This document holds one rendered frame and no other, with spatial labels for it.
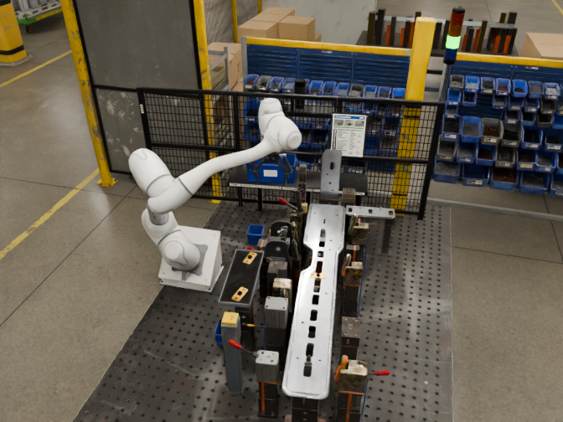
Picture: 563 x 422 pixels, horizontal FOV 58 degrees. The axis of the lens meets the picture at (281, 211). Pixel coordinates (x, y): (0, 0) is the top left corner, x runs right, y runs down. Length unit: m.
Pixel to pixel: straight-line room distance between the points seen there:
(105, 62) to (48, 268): 1.84
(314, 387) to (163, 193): 1.01
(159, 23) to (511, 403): 3.74
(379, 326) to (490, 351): 1.20
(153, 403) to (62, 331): 1.61
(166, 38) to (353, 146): 1.97
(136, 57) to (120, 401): 3.04
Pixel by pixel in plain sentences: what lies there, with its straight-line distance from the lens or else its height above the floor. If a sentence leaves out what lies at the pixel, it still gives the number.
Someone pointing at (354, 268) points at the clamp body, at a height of 1.04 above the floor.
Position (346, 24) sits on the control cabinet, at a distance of 9.04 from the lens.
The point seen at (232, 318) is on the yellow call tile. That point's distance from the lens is 2.16.
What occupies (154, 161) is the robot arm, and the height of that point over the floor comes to 1.64.
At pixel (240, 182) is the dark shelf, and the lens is 3.28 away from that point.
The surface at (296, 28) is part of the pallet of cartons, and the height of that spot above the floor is 0.99.
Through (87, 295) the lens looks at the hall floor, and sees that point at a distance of 4.20.
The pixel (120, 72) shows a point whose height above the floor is 1.20.
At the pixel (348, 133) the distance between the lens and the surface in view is 3.27.
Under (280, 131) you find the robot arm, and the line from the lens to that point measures 2.09.
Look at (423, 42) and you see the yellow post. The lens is 3.13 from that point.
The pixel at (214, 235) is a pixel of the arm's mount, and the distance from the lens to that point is 2.95.
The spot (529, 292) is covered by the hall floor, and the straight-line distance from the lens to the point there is 4.39.
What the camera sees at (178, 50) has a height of 1.44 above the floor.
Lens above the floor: 2.70
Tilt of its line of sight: 34 degrees down
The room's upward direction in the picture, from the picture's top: straight up
